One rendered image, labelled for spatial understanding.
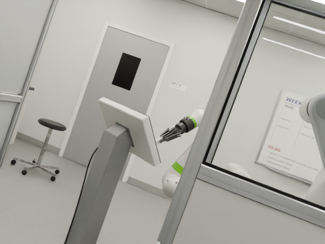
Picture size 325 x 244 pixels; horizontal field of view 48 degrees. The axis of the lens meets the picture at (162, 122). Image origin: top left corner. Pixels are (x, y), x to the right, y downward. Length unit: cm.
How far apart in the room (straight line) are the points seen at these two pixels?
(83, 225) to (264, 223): 146
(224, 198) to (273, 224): 14
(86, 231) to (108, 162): 43
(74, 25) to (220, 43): 225
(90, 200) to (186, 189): 132
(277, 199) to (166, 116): 446
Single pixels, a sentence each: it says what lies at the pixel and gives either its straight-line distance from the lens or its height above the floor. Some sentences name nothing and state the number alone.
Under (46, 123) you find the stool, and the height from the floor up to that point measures 61.
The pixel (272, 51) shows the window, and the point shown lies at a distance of 98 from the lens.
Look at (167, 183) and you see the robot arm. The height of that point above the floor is 85.
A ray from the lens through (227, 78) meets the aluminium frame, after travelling 94.
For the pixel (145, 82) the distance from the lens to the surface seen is 539.
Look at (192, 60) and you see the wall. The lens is 539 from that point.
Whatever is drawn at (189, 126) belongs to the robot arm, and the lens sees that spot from 229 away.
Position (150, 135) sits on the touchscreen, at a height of 110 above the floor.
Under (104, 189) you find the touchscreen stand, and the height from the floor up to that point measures 70.
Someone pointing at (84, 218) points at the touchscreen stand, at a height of 50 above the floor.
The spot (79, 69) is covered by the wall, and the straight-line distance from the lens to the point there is 576.
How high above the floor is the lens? 129
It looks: 3 degrees down
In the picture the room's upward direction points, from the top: 20 degrees clockwise
